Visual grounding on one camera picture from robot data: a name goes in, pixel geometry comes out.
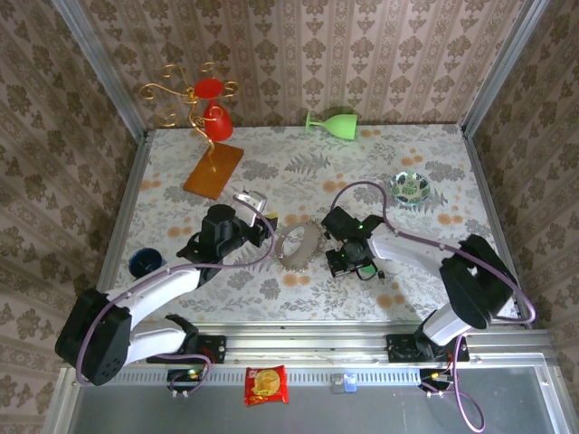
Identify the small blue silver block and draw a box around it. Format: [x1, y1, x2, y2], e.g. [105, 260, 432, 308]
[331, 373, 357, 394]

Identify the white slotted cable duct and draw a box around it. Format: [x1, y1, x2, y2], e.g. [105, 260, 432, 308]
[126, 366, 424, 386]

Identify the leaf patterned bowl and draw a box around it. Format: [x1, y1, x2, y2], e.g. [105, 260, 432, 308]
[389, 170, 432, 207]

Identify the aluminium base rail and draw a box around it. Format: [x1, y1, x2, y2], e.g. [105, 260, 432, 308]
[70, 321, 555, 368]

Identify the red wine glass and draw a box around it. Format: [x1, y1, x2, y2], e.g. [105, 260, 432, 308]
[194, 77, 234, 142]

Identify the aluminium frame post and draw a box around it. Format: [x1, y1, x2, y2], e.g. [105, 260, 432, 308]
[460, 0, 552, 137]
[50, 0, 149, 142]

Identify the blue mug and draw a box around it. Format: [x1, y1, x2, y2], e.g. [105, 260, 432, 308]
[128, 247, 164, 278]

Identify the green wine glass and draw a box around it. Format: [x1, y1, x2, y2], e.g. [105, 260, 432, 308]
[304, 108, 359, 142]

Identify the metal keyring with chain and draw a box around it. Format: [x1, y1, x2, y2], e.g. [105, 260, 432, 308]
[272, 218, 329, 273]

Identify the small electronics board with wires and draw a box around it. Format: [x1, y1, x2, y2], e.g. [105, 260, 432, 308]
[166, 354, 214, 400]
[418, 366, 459, 400]

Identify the grey metal panel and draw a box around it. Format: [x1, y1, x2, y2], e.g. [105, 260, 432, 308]
[67, 365, 560, 434]

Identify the gold wire rack wooden base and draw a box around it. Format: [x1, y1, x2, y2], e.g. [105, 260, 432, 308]
[138, 61, 246, 202]

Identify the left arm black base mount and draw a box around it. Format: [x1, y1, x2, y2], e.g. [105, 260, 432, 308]
[147, 334, 227, 365]

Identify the aluminium table side rail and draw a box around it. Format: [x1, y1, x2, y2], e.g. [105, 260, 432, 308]
[84, 130, 151, 331]
[460, 125, 531, 320]

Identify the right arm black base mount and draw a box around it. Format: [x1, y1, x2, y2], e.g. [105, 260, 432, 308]
[386, 333, 471, 363]

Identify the red snack packet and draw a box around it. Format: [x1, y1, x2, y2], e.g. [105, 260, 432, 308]
[243, 363, 290, 407]

